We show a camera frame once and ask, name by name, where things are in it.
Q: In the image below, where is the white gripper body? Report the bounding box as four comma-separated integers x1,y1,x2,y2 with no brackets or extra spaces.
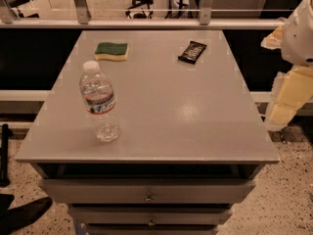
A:
281,0,313,67

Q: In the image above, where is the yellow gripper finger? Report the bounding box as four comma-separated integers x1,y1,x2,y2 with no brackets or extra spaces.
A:
261,25,284,50
264,66,313,131

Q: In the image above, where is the clear plastic water bottle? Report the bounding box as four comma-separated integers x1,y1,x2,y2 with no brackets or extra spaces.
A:
79,61,120,142

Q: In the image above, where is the green and yellow sponge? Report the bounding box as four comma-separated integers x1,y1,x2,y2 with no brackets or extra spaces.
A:
95,42,129,62

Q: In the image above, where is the dark candy bar wrapper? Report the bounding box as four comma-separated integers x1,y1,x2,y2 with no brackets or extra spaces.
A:
178,41,206,65

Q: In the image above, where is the grey drawer cabinet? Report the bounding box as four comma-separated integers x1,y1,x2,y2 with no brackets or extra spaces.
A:
17,30,278,235

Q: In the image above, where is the black office chair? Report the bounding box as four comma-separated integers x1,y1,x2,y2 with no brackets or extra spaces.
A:
125,0,153,19

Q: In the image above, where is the grey drawer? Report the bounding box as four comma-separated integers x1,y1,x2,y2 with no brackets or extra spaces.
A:
69,206,233,225
40,179,255,204

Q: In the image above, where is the top grey drawer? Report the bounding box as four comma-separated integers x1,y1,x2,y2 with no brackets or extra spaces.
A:
40,179,255,204

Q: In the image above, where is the metal railing bar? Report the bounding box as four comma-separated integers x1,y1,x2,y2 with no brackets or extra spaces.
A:
0,19,284,30

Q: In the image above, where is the black pole stand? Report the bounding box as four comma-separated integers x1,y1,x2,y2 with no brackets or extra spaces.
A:
0,123,13,187

